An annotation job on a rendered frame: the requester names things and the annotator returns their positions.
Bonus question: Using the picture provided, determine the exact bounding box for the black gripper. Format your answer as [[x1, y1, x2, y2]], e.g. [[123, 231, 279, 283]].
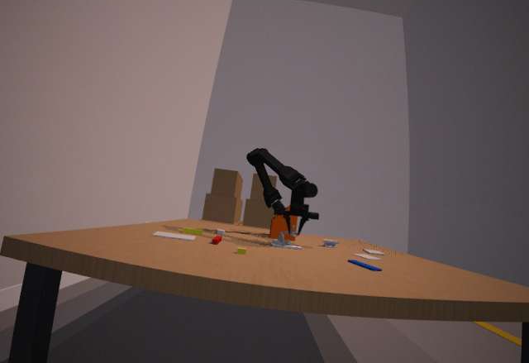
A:
[[274, 197, 319, 236]]

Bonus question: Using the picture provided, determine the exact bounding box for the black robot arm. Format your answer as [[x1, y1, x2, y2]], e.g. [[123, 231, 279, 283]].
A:
[[246, 148, 317, 216]]

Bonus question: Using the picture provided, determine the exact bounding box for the blue flat bar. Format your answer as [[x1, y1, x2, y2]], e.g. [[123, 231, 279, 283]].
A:
[[347, 260, 382, 271]]

